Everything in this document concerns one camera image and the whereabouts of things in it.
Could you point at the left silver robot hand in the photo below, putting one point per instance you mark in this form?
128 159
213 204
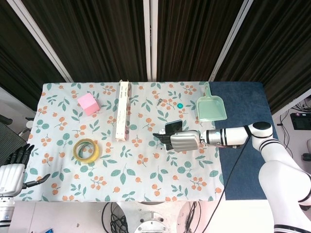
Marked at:
9 177

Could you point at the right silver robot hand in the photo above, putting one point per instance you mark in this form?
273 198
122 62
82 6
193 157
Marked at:
184 140

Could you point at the black smartphone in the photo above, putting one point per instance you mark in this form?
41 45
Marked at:
173 126

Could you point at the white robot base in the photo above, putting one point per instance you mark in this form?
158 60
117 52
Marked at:
151 221

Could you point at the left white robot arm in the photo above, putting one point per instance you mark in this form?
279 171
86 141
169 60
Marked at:
5 211

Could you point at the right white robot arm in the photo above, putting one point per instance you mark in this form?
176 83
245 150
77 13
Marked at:
279 174

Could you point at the white folding phone stand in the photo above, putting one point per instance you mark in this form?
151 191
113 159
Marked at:
162 131

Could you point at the green bottle cap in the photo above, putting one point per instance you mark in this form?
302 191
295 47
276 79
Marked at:
180 105

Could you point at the black mesh office chair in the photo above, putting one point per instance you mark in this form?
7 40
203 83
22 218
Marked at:
9 138

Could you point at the green plastic dustpan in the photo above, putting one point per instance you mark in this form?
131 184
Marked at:
211 109

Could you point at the small metal screw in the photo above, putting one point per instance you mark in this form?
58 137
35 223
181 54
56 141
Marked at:
159 103

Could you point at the floral fruit print tablecloth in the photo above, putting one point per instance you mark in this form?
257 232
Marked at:
136 174

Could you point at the long white cardboard box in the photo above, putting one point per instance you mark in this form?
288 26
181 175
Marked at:
122 109

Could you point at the blue table mat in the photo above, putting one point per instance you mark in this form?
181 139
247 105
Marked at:
245 104

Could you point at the yellow packing tape roll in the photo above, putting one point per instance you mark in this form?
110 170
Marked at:
96 155

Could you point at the pink cube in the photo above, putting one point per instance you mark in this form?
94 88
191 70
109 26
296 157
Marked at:
88 104

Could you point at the black screen device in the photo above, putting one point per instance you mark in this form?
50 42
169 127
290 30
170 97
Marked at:
301 121

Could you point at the black pleated curtain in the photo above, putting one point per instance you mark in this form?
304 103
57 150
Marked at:
102 36

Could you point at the white frame post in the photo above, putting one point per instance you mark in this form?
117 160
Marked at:
41 41
150 41
230 41

